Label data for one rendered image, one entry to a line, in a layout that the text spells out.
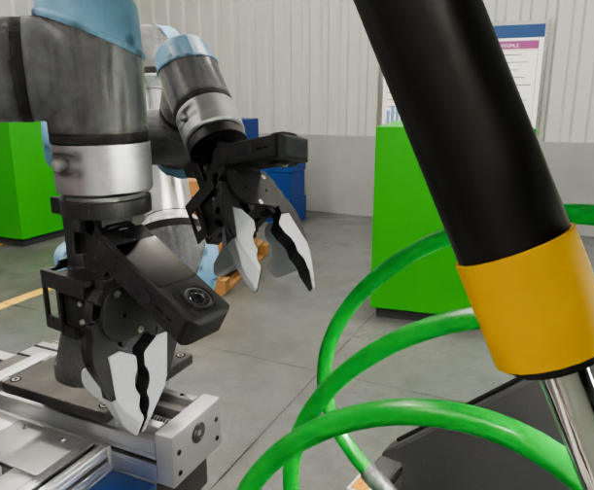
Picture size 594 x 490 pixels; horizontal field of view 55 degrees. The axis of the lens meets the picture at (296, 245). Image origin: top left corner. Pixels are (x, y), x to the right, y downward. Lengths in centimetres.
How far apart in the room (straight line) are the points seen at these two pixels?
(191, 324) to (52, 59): 21
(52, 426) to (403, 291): 309
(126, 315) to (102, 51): 20
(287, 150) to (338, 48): 684
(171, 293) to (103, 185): 10
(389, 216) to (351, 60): 380
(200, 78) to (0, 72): 31
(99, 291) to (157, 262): 5
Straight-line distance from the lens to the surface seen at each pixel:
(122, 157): 45
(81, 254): 51
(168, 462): 96
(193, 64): 73
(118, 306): 48
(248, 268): 56
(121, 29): 46
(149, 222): 100
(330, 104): 742
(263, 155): 59
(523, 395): 83
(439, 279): 388
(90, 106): 45
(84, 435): 106
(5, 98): 46
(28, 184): 639
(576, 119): 689
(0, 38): 46
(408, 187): 376
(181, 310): 42
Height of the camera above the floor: 149
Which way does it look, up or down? 15 degrees down
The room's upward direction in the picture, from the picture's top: straight up
